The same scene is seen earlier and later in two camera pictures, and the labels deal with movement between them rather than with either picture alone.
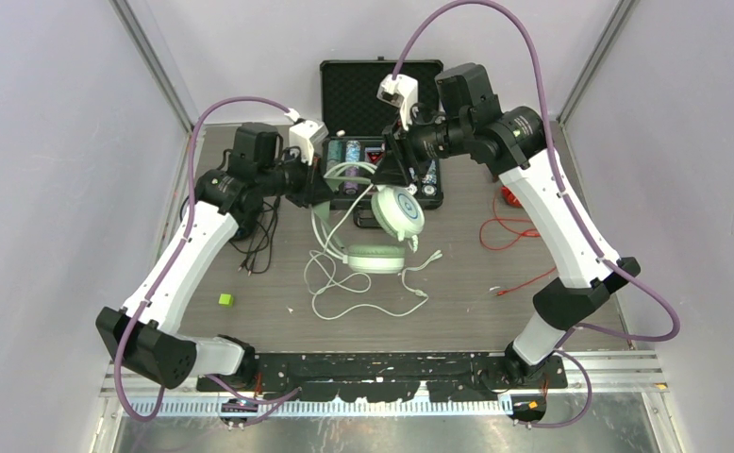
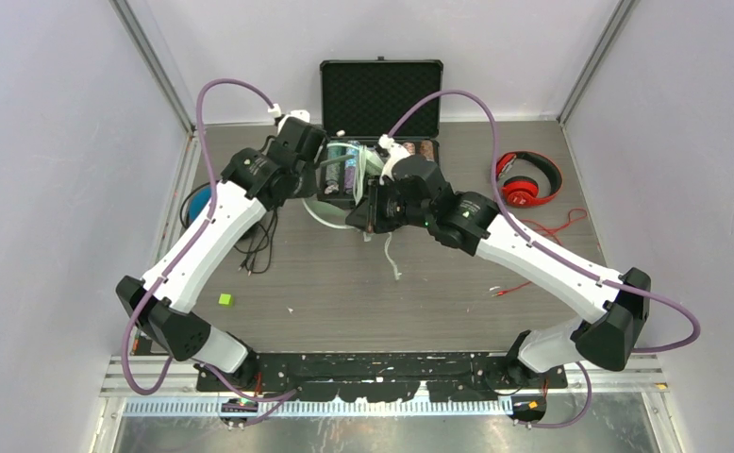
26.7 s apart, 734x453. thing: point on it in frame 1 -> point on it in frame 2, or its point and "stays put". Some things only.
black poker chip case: (353, 119) stays put
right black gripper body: (438, 138) -> (392, 212)
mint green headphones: (398, 209) -> (336, 216)
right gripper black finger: (396, 168) -> (365, 216)
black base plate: (464, 377) stays put
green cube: (225, 300) stays put
